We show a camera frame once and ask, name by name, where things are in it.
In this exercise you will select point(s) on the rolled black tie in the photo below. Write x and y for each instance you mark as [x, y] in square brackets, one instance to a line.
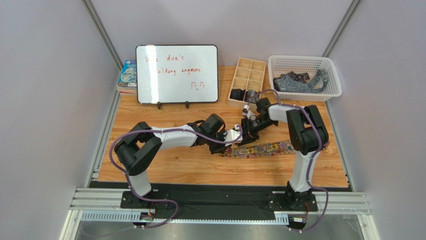
[237, 94]

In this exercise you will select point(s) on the colourful patterned tie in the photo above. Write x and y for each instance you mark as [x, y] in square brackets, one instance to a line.
[271, 149]

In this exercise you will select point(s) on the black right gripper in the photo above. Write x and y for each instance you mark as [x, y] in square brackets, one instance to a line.
[250, 127]

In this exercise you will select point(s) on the wooden compartment box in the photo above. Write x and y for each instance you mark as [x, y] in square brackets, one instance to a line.
[249, 74]

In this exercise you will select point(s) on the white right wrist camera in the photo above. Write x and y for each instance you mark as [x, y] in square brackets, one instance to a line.
[247, 113]

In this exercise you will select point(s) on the dark patterned tie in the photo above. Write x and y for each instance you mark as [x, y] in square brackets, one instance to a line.
[298, 77]

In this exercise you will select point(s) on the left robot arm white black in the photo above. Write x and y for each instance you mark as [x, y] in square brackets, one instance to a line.
[137, 149]

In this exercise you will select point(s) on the white plastic basket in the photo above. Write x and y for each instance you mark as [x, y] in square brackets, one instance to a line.
[281, 64]

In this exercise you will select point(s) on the blue book stack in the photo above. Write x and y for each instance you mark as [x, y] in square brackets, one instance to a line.
[127, 81]

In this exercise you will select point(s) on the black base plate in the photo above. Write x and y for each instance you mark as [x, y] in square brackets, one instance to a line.
[217, 202]

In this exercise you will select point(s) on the whiteboard with red writing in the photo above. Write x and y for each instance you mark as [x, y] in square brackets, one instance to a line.
[174, 74]

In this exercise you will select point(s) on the aluminium frame rail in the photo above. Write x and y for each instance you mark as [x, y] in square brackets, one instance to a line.
[96, 212]

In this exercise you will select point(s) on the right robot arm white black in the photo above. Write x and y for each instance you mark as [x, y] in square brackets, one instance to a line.
[307, 133]

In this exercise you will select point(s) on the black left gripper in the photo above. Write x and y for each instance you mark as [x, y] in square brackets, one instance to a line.
[220, 145]

